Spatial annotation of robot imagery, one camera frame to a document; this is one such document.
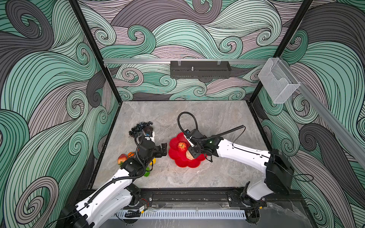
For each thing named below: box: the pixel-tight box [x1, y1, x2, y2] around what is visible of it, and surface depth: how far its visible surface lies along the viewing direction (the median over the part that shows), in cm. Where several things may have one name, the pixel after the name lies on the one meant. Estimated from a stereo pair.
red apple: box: [177, 141, 188, 152], surface depth 89 cm
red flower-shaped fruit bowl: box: [168, 132, 208, 169], surface depth 88 cm
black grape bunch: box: [128, 121, 154, 138], surface depth 100 cm
